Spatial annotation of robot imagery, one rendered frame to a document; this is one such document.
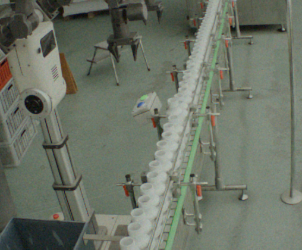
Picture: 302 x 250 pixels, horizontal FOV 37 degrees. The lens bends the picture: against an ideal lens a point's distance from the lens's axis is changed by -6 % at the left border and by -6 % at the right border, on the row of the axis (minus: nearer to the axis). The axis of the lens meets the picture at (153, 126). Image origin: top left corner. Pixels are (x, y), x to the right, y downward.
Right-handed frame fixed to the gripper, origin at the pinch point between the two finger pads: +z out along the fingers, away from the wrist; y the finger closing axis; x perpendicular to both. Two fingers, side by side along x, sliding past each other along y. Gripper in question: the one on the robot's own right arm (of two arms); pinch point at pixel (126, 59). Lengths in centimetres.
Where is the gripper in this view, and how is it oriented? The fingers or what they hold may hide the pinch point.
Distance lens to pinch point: 170.5
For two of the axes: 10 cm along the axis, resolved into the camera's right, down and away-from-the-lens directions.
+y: 9.7, -0.5, -2.3
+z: 1.6, 8.7, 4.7
